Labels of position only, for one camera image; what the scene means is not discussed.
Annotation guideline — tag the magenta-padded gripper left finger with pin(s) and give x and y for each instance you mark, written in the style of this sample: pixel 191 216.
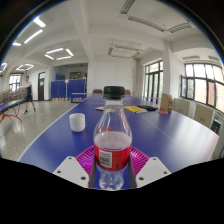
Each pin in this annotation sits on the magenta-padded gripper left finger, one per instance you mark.
pixel 70 170

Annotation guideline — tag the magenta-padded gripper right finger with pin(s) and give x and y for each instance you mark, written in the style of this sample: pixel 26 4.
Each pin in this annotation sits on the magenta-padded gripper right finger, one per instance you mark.
pixel 151 170

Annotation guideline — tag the clear bottle with red label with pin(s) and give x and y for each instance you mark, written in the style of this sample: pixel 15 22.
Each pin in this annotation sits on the clear bottle with red label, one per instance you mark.
pixel 112 143

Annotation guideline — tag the white cup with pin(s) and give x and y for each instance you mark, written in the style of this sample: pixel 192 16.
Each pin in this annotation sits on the white cup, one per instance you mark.
pixel 77 122

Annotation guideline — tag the red table tennis paddle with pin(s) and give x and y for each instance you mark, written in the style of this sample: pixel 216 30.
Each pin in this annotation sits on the red table tennis paddle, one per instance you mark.
pixel 163 111

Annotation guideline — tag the yellow and cyan book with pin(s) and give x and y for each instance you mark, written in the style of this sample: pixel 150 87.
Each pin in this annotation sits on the yellow and cyan book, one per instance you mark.
pixel 99 108

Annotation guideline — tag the brown cardboard box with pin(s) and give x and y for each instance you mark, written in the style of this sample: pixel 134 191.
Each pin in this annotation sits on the brown cardboard box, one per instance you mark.
pixel 166 102

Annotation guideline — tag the small blue table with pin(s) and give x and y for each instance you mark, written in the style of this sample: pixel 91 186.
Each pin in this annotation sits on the small blue table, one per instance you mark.
pixel 78 97

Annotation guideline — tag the white cabinet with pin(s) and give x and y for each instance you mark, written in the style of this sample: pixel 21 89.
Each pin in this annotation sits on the white cabinet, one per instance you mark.
pixel 200 113

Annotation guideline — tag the brown chair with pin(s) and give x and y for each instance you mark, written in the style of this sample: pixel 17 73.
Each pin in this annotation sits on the brown chair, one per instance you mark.
pixel 128 92
pixel 97 91

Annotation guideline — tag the blue partition boards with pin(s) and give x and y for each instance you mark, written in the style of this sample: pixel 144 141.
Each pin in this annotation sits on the blue partition boards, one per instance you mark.
pixel 68 88

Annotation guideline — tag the person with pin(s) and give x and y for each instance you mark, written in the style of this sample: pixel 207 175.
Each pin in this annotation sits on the person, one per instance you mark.
pixel 29 93

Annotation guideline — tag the blue table with red legs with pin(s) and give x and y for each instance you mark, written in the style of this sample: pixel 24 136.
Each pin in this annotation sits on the blue table with red legs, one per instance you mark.
pixel 10 106

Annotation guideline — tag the dark door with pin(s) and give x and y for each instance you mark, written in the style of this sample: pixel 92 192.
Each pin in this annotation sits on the dark door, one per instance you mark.
pixel 41 86

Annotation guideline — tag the tall dark-framed window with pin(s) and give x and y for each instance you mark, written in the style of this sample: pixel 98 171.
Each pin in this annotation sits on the tall dark-framed window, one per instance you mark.
pixel 154 80

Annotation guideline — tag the wide dark-framed window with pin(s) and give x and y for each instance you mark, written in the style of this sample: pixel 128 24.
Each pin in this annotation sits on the wide dark-framed window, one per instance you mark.
pixel 203 85

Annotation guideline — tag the small bright window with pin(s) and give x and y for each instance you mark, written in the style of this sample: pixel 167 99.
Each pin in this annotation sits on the small bright window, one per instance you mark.
pixel 15 81

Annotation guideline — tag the ceiling lights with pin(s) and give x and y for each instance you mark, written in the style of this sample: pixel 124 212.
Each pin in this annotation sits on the ceiling lights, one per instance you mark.
pixel 58 53

